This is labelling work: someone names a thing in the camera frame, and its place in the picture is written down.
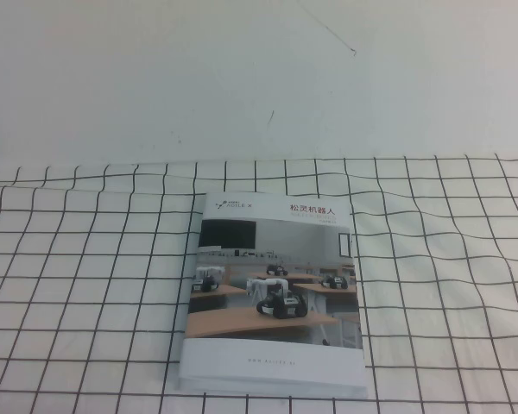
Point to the AgileX robotics brochure book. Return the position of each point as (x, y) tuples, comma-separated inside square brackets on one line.
[(276, 302)]

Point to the white black-grid tablecloth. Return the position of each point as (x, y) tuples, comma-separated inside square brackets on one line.
[(436, 302)]

